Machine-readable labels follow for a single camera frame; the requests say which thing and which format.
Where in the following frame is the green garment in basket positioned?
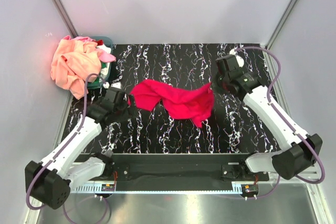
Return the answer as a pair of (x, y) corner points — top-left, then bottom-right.
(87, 62), (111, 89)

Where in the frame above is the light pink garment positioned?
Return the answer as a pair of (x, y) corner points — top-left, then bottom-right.
(73, 36), (116, 63)

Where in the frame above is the aluminium frame post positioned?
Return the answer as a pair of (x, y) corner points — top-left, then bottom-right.
(52, 0), (78, 37)
(265, 0), (299, 49)

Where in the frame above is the right aluminium frame post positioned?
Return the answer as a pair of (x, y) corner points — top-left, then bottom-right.
(265, 0), (299, 49)

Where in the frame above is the teal laundry basket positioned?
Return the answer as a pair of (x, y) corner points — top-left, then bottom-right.
(88, 36), (113, 89)

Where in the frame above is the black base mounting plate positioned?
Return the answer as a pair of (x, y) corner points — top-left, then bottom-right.
(88, 154), (269, 186)

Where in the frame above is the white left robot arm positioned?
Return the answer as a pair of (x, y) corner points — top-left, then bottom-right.
(25, 87), (137, 210)

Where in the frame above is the peach orange t shirt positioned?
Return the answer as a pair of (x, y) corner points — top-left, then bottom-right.
(50, 36), (101, 100)

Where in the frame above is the white slotted cable duct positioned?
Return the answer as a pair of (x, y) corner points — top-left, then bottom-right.
(71, 182), (258, 195)

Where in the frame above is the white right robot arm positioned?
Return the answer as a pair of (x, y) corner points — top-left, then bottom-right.
(212, 55), (322, 180)

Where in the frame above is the left aluminium frame post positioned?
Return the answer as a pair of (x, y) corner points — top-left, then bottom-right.
(52, 0), (78, 37)

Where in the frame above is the white garment in basket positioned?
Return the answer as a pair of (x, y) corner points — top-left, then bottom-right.
(96, 45), (111, 63)

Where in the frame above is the red garment in basket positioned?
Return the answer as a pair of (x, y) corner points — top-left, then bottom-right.
(96, 40), (104, 46)

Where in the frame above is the magenta red t shirt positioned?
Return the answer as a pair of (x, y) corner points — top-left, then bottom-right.
(131, 79), (215, 128)

